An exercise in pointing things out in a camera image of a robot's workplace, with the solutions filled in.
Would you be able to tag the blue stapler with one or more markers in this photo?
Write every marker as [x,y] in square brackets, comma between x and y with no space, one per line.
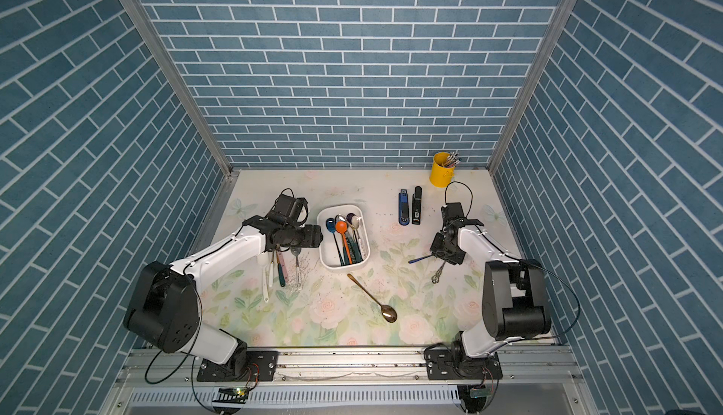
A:
[403,208]

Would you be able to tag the teal handled spoon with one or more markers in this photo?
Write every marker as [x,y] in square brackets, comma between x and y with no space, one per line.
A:
[357,247]
[353,248]

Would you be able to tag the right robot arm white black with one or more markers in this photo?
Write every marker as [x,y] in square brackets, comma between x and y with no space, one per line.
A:
[514,304]

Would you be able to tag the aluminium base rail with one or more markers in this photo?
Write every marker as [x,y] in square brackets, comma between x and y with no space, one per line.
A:
[387,365]

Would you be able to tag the white plastic storage box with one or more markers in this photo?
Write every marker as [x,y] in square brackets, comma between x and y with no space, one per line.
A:
[327,250]

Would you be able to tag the rainbow iridescent spoon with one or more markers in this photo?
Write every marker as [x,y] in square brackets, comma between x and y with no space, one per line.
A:
[420,259]

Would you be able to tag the orange plastic spoon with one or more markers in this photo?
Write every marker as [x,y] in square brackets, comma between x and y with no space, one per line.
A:
[342,228]

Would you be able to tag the black stapler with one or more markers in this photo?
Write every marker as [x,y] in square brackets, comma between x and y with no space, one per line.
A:
[417,205]

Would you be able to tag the yellow pen cup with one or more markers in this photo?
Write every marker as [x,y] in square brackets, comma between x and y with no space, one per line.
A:
[440,177]

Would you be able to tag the blue metal spoon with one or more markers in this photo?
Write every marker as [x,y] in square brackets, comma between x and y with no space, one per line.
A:
[330,225]

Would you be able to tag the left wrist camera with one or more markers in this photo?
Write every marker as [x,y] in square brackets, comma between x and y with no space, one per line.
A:
[289,210]

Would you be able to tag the pens in cup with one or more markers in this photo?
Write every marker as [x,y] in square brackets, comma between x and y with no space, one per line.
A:
[451,160]

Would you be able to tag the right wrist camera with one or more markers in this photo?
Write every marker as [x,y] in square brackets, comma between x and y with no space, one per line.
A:
[451,213]

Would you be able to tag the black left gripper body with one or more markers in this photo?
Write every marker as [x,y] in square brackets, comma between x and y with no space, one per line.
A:
[301,236]

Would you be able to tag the gold long spoon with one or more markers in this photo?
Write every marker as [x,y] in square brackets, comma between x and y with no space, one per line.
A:
[388,313]

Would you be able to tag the silver spoon clear handle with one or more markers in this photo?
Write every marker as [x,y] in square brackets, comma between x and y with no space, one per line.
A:
[295,251]
[438,274]

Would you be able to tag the pink handled spoon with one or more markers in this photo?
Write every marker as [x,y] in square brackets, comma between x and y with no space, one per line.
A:
[284,268]

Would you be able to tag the white plastic spoon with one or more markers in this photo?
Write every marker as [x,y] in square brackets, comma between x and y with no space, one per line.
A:
[263,260]

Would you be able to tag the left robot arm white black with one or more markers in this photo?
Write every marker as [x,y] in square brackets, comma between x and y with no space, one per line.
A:
[165,307]

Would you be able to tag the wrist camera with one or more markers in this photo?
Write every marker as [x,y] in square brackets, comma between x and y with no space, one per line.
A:
[451,213]
[289,210]

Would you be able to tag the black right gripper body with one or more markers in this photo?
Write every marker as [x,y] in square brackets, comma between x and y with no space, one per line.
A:
[448,253]

